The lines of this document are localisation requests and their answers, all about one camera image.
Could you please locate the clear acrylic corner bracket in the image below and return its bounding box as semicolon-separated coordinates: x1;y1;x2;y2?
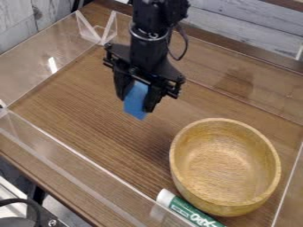
76;11;118;46

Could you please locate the green white marker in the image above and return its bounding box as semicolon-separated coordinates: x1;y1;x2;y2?
156;189;227;227

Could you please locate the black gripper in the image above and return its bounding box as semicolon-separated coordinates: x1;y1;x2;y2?
103;28;186;113

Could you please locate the clear acrylic front wall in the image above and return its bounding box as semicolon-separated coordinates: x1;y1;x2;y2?
0;109;194;227

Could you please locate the brown wooden bowl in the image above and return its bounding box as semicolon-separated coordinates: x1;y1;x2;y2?
170;118;282;217

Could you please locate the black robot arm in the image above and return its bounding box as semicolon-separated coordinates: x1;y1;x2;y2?
103;0;190;113

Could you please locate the black cable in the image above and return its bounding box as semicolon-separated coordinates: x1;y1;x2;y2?
0;198;46;227

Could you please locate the blue rectangular block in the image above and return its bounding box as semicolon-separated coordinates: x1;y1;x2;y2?
123;82;148;120

